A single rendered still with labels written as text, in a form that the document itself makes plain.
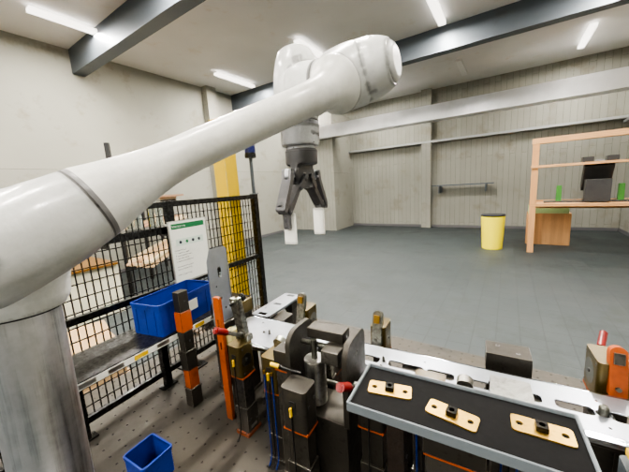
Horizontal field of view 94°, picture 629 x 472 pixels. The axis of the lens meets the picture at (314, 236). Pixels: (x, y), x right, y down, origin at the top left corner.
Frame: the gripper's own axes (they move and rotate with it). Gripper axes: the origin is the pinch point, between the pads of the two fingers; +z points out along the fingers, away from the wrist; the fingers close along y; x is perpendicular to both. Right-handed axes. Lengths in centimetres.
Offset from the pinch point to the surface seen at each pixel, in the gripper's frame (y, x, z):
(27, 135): 156, 636, -128
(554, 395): 28, -55, 46
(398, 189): 987, 213, 14
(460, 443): -15.2, -35.1, 30.1
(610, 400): 32, -67, 46
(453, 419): -10.7, -33.8, 29.8
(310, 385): -4.1, -0.7, 38.1
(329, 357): -0.3, -4.5, 31.5
